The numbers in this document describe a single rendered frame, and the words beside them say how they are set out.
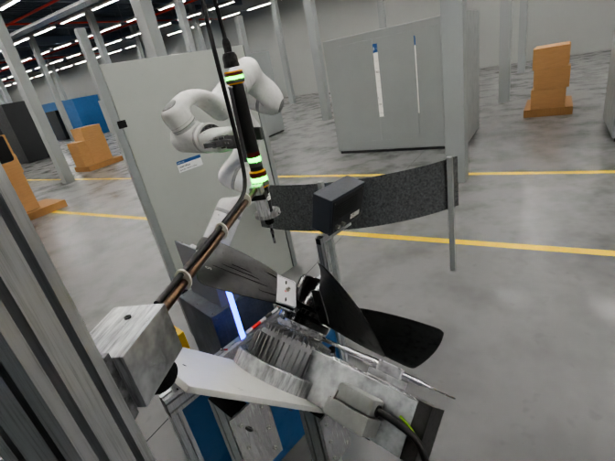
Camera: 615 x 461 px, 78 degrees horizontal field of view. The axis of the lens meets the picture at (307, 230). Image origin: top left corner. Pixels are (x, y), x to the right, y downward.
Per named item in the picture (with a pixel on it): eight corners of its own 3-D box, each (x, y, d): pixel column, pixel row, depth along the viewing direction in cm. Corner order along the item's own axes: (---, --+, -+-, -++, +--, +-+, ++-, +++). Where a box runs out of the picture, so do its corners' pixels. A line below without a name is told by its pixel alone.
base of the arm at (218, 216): (182, 242, 166) (199, 204, 169) (216, 256, 180) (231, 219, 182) (204, 251, 153) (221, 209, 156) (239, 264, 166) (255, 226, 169)
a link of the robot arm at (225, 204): (218, 213, 176) (238, 166, 179) (255, 227, 174) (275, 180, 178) (211, 207, 164) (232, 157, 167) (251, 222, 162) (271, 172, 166)
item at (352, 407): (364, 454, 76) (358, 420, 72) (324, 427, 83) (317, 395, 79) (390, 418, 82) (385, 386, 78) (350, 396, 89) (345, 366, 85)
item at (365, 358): (320, 342, 103) (453, 403, 87) (318, 341, 101) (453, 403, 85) (324, 335, 104) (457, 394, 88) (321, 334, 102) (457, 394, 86)
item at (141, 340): (143, 423, 39) (112, 360, 36) (85, 423, 41) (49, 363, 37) (185, 352, 49) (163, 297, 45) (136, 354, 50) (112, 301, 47)
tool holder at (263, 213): (276, 221, 97) (267, 186, 93) (250, 225, 99) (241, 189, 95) (283, 209, 105) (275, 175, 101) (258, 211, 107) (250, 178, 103)
